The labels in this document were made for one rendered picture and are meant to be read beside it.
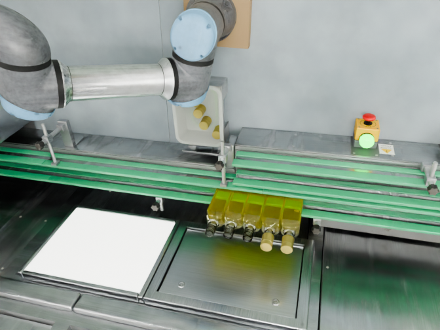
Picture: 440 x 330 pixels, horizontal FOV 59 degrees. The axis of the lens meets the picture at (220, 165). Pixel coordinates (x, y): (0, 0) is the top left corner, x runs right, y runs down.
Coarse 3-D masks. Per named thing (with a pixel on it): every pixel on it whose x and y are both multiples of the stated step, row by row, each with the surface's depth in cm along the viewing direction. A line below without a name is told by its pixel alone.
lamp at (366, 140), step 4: (360, 136) 121; (364, 136) 120; (368, 136) 119; (372, 136) 120; (360, 140) 121; (364, 140) 120; (368, 140) 119; (372, 140) 119; (360, 144) 121; (364, 144) 120; (368, 144) 120; (372, 144) 120
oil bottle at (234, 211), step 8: (232, 192) 129; (240, 192) 128; (248, 192) 129; (232, 200) 125; (240, 200) 125; (232, 208) 122; (240, 208) 122; (232, 216) 119; (240, 216) 120; (240, 224) 121
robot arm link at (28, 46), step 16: (0, 16) 79; (16, 16) 81; (0, 32) 79; (16, 32) 80; (32, 32) 83; (0, 48) 81; (16, 48) 81; (32, 48) 83; (48, 48) 87; (16, 64) 82; (32, 64) 84
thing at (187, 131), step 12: (216, 96) 133; (180, 108) 136; (192, 108) 138; (216, 108) 136; (180, 120) 137; (192, 120) 141; (216, 120) 139; (180, 132) 139; (192, 132) 142; (204, 132) 142; (192, 144) 138; (204, 144) 137; (216, 144) 136
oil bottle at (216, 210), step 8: (216, 192) 129; (224, 192) 129; (216, 200) 126; (224, 200) 126; (208, 208) 123; (216, 208) 123; (224, 208) 123; (208, 216) 121; (216, 216) 121; (224, 216) 123
